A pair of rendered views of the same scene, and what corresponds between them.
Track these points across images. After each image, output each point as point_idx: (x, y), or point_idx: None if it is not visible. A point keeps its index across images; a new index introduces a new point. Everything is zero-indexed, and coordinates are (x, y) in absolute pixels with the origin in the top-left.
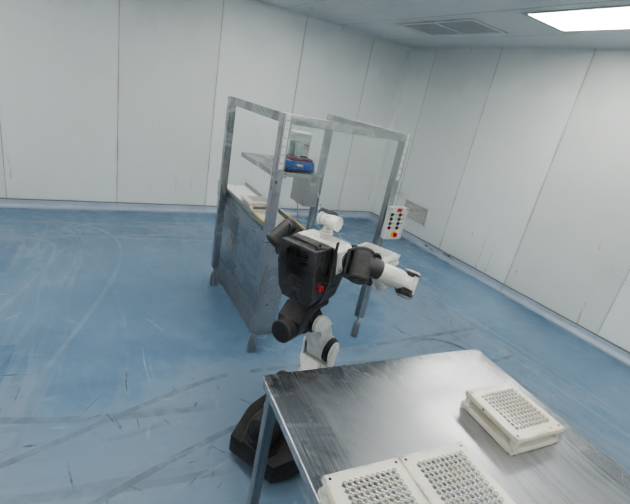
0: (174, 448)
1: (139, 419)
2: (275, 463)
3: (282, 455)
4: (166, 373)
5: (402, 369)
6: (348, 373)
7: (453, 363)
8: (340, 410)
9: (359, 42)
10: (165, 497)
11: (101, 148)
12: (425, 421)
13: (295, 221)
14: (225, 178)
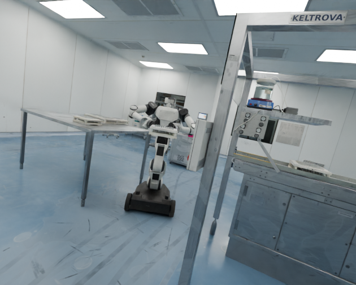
0: (177, 192)
1: (195, 195)
2: (145, 181)
3: (145, 183)
4: (214, 208)
5: (121, 129)
6: (135, 130)
7: (103, 129)
8: (132, 128)
9: None
10: (165, 185)
11: None
12: (112, 125)
13: (182, 108)
14: None
